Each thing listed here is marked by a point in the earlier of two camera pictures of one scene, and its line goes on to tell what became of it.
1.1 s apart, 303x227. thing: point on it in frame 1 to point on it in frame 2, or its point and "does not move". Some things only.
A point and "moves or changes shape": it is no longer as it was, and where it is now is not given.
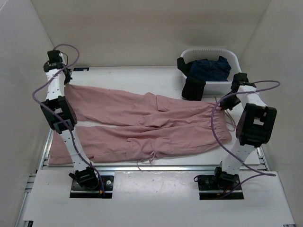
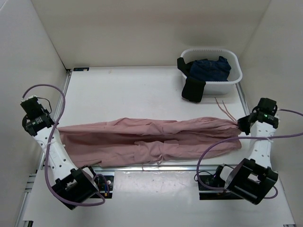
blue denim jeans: [210, 71] does not move
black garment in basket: [193, 87] does not move
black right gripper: [225, 104] to [242, 126]
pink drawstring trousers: [113, 125] moves or changes shape
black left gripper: [67, 78] to [45, 112]
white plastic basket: [216, 88] does not move
